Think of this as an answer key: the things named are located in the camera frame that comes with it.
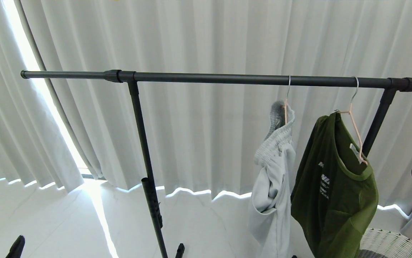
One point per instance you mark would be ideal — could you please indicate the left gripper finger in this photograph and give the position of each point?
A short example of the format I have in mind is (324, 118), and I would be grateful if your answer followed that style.
(17, 249)

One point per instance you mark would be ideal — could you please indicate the black clothes rack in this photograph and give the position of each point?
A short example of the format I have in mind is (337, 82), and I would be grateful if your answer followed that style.
(227, 78)

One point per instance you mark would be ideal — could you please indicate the pale grey shorts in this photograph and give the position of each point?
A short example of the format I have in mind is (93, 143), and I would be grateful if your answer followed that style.
(274, 186)

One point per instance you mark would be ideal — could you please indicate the green garment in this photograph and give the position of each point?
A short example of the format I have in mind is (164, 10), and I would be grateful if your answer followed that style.
(334, 200)

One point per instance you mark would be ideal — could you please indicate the white curtain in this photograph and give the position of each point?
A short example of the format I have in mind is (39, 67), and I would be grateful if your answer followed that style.
(209, 36)
(9, 125)

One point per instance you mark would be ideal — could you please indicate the white laundry basket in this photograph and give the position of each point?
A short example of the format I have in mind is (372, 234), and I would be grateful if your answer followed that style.
(388, 245)

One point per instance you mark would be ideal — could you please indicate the pink clothes hanger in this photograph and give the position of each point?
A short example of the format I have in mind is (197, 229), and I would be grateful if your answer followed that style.
(286, 107)
(354, 125)

